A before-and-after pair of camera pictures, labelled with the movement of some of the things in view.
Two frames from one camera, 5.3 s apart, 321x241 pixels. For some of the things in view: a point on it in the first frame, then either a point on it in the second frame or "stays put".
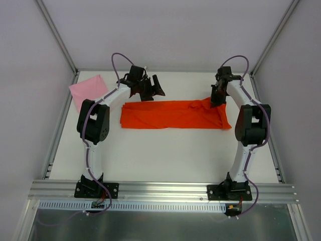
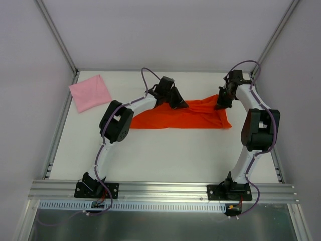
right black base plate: (229, 192) stays put
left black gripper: (146, 88) to (173, 95)
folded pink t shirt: (93, 88) stays put
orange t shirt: (185, 114) stays put
